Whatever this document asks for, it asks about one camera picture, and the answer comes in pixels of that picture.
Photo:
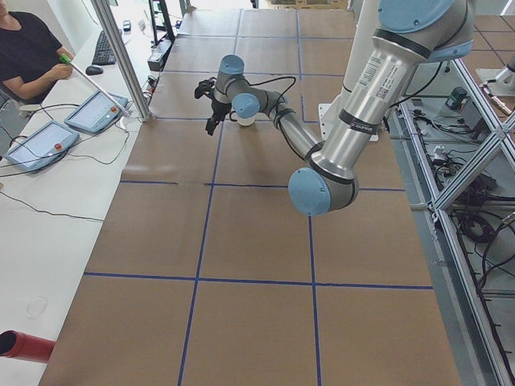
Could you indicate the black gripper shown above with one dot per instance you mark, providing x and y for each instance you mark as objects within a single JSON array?
[{"x": 217, "y": 108}]

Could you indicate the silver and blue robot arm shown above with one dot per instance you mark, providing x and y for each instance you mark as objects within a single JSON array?
[{"x": 392, "y": 39}]

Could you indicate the far teach pendant tablet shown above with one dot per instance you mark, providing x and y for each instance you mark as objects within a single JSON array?
[{"x": 96, "y": 114}]

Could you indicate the teach pendant tablet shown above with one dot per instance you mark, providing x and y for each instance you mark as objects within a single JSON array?
[
  {"x": 43, "y": 147},
  {"x": 96, "y": 114}
]

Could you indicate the black keyboard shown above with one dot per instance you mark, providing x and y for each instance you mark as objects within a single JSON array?
[{"x": 103, "y": 54}]

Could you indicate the black computer mouse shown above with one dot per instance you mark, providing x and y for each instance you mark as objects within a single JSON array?
[{"x": 93, "y": 70}]

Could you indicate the brown paper table cover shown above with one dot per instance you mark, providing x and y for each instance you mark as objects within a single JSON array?
[{"x": 204, "y": 273}]

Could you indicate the near teach pendant tablet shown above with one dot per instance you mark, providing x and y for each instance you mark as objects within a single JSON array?
[{"x": 43, "y": 147}]

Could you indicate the person in black shirt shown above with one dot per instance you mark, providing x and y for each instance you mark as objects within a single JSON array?
[{"x": 30, "y": 56}]

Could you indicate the red cylinder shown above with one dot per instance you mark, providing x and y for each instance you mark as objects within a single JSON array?
[{"x": 22, "y": 346}]

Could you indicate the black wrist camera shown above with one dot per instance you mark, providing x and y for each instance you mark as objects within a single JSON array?
[{"x": 205, "y": 88}]

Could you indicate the aluminium frame post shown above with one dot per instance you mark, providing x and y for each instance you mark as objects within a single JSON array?
[{"x": 109, "y": 26}]

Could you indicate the long stick with green handle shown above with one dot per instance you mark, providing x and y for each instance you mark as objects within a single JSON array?
[{"x": 66, "y": 60}]

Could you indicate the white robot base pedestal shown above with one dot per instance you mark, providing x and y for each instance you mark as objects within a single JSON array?
[{"x": 362, "y": 48}]

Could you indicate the aluminium frame rail structure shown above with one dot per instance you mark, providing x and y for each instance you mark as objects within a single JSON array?
[{"x": 458, "y": 131}]

